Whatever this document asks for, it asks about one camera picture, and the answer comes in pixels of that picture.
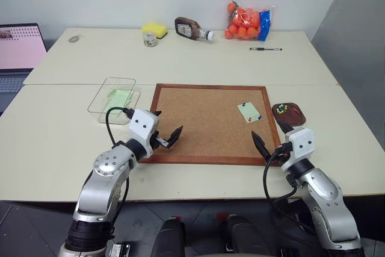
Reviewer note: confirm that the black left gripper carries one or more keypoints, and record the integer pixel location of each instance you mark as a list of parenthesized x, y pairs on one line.
[(156, 142)]

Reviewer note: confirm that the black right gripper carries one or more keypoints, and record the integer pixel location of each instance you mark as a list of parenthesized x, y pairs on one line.
[(279, 154)]

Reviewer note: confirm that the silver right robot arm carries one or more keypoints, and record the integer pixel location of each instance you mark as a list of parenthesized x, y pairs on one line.
[(325, 196)]

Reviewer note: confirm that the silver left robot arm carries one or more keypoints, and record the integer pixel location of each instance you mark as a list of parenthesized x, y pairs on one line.
[(102, 184)]

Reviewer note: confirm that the pale green paper note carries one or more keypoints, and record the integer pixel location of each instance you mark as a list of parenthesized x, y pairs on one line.
[(248, 112)]

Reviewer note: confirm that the wood framed cork board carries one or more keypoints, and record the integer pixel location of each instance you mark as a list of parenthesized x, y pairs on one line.
[(207, 121)]

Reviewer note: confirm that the brown dish of pushpins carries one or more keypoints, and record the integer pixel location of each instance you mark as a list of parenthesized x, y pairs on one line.
[(290, 117)]

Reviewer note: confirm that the stack of green notes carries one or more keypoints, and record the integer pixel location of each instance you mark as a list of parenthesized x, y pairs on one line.
[(115, 96)]

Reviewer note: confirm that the clear plastic box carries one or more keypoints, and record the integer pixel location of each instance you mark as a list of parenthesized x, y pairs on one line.
[(96, 108)]

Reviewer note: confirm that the clear glass cup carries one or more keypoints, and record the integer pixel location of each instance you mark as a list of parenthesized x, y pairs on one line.
[(149, 39)]

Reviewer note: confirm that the black pen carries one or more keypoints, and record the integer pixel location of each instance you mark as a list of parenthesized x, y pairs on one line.
[(264, 49)]

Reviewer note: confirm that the yellow sponge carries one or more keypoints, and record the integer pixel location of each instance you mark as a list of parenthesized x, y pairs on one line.
[(155, 29)]

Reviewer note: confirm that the brown sauce bottle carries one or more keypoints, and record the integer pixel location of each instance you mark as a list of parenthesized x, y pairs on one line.
[(188, 28)]

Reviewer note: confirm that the dark rounded shape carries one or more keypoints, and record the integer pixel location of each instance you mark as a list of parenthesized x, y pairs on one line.
[(245, 236), (168, 237)]

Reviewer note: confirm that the bag of orange fruits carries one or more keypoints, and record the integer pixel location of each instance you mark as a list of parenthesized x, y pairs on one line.
[(243, 23)]

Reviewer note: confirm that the small grey oval object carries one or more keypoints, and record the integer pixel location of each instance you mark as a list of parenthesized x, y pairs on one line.
[(73, 39)]

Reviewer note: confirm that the grey laptop with pink screen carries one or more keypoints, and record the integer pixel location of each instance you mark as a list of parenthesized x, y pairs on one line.
[(18, 49)]

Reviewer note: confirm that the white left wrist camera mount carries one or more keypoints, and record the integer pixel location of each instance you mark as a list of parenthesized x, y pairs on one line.
[(143, 127)]

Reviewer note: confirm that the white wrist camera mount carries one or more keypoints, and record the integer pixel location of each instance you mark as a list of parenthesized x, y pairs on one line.
[(143, 127), (302, 144)]

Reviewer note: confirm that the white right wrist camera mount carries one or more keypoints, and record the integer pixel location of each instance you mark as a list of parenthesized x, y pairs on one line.
[(302, 144)]

